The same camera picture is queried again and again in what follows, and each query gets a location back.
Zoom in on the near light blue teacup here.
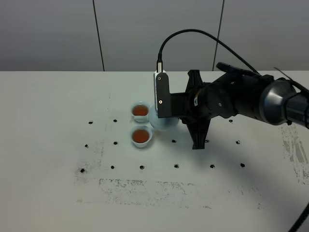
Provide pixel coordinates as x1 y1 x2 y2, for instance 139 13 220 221
130 125 153 148

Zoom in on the black braided camera cable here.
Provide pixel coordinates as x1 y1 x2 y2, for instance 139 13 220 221
156 29 309 232

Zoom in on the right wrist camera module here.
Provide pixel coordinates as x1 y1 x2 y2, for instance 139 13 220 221
154 72 186 118

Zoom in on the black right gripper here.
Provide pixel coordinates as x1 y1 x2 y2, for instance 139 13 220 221
181 62 274 150

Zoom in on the light blue teacup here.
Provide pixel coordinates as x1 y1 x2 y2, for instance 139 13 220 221
130 125 153 148
130 101 150 123

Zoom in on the light blue porcelain teapot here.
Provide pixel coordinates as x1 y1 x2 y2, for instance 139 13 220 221
148 105 179 131

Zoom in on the far light blue teacup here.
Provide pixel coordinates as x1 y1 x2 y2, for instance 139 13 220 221
130 101 150 123

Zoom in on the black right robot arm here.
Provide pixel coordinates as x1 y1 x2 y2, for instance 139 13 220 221
180 62 309 149

